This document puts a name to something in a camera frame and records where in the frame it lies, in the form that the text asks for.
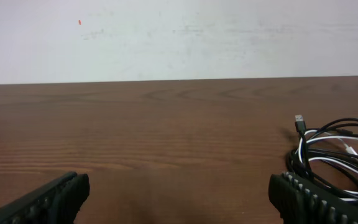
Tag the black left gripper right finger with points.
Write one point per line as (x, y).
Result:
(300, 201)

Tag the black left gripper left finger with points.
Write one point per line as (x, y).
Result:
(58, 201)

